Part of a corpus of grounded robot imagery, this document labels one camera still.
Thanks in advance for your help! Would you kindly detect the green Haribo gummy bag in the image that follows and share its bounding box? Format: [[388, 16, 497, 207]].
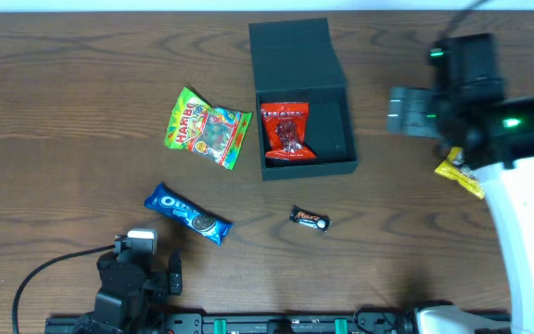
[[164, 87, 252, 170]]

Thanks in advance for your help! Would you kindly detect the blue Oreo cookie pack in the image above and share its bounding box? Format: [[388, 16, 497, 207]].
[[144, 183, 233, 247]]

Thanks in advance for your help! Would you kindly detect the black Mars mini bar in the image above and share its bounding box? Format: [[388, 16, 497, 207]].
[[289, 205, 332, 232]]

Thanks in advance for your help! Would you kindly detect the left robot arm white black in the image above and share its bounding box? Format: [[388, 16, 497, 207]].
[[72, 250, 183, 334]]

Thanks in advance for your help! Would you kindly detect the red snack packet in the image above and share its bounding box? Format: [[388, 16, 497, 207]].
[[261, 102, 316, 161]]

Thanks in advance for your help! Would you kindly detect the yellow snack packet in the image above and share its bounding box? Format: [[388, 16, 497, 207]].
[[435, 147, 485, 199]]

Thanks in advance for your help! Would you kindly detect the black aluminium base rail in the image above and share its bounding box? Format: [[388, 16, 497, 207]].
[[44, 311, 514, 334]]

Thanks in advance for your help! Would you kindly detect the black open gift box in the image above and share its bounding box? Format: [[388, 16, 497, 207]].
[[248, 19, 359, 181]]

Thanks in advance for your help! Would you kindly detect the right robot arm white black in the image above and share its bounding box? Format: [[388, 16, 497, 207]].
[[413, 156, 534, 333]]

